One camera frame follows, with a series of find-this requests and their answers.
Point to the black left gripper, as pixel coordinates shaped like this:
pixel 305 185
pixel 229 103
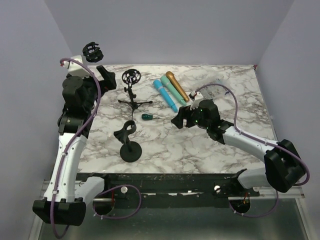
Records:
pixel 109 83

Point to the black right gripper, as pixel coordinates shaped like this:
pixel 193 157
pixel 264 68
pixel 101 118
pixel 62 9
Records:
pixel 185 113

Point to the gold microphone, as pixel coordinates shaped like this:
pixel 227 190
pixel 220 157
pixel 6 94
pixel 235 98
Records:
pixel 177 85

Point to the black tripod microphone stand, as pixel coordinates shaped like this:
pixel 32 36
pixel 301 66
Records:
pixel 131 77

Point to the mint green microphone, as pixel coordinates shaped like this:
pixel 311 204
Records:
pixel 166 83

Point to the blue microphone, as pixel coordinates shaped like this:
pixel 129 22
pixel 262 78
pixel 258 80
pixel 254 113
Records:
pixel 160 88

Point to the black clip microphone stand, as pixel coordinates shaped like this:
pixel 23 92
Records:
pixel 130 151

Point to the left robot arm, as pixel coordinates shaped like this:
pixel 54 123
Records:
pixel 63 202

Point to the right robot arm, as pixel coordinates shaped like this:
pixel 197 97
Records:
pixel 282 167

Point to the black round base stand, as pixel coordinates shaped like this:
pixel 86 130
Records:
pixel 92 52

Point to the clear plastic screw box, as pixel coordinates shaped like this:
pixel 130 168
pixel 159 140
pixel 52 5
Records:
pixel 215 91

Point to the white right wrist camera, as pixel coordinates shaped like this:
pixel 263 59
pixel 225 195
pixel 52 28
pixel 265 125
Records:
pixel 196 98

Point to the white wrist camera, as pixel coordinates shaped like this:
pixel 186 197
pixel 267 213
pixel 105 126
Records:
pixel 74 69
pixel 196 98

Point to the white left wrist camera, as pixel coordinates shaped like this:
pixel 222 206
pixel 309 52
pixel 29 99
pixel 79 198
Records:
pixel 74 69

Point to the green handled screwdriver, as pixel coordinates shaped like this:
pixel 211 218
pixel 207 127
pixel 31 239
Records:
pixel 147 117

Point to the black front table rail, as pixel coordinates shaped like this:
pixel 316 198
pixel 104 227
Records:
pixel 167 190

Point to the aluminium table frame rail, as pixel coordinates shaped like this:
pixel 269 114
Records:
pixel 60 206

